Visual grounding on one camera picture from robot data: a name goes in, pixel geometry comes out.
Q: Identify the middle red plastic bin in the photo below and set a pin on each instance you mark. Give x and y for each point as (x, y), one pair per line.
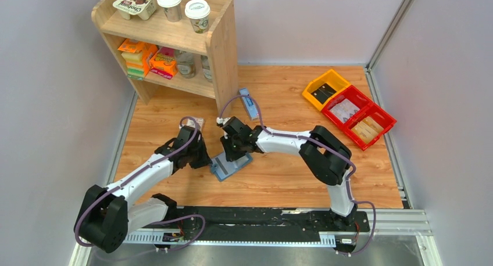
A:
(345, 106)

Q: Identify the blue leather card holder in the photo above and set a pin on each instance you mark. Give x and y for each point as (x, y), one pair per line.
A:
(223, 169)

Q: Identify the wooden shelf unit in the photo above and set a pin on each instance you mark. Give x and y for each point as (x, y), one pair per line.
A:
(219, 44)

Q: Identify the right glass jar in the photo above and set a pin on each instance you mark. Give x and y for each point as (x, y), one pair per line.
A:
(206, 68)

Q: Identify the left glass jar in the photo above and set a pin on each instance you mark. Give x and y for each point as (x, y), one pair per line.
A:
(185, 63)

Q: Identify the stack of coloured sponges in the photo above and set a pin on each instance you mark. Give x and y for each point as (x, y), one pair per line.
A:
(134, 63)

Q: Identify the chocolate pudding cup pack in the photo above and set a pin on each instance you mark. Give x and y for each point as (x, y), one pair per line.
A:
(144, 9)

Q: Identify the aluminium rail frame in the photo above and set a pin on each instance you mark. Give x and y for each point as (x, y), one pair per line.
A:
(396, 237)

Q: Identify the red plastic bin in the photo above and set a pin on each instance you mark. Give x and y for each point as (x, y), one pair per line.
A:
(345, 106)
(368, 125)

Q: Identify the glass jar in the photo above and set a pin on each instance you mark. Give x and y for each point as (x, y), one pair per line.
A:
(206, 68)
(185, 63)

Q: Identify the left white lidded paper cup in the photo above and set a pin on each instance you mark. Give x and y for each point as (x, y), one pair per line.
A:
(172, 9)

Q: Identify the blue rectangular box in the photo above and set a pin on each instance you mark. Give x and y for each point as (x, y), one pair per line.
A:
(249, 105)

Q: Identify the orange pink snack bag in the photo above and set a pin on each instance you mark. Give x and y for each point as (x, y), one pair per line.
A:
(163, 63)

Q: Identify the near red plastic bin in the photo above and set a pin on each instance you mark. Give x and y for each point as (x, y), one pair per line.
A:
(368, 125)

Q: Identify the small pink packet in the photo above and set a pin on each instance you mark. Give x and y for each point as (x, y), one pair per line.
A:
(195, 122)

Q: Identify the white lidded paper cup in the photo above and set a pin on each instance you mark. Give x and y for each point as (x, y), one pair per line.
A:
(198, 12)
(172, 9)

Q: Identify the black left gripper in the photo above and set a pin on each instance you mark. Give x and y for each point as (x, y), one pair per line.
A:
(205, 160)

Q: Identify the yellow plastic bin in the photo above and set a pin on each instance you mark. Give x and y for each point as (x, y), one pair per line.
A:
(333, 79)

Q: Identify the black card in yellow bin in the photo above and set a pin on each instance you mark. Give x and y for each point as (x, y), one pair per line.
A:
(323, 93)

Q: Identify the right white lidded paper cup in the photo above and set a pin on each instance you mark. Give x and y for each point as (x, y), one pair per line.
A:
(198, 12)

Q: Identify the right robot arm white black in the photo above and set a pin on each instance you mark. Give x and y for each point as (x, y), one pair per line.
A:
(326, 156)

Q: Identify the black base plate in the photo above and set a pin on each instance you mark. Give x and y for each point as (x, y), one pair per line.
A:
(260, 224)

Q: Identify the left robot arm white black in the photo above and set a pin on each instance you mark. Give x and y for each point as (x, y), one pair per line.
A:
(107, 214)

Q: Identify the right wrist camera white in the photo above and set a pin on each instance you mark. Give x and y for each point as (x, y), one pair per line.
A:
(223, 122)

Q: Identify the orange snack box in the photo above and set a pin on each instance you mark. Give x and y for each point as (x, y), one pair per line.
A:
(131, 45)

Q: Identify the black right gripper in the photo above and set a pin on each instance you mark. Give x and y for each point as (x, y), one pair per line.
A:
(231, 155)

